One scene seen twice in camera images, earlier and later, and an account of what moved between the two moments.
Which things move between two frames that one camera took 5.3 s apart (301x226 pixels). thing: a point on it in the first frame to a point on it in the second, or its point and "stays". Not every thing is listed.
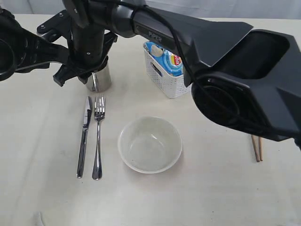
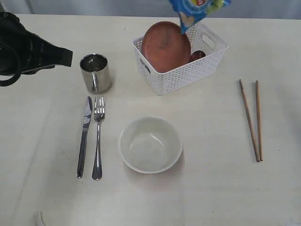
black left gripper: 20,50 stays
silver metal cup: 100,80 stays
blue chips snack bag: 168,60 to 191,12
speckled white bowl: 149,145 stays
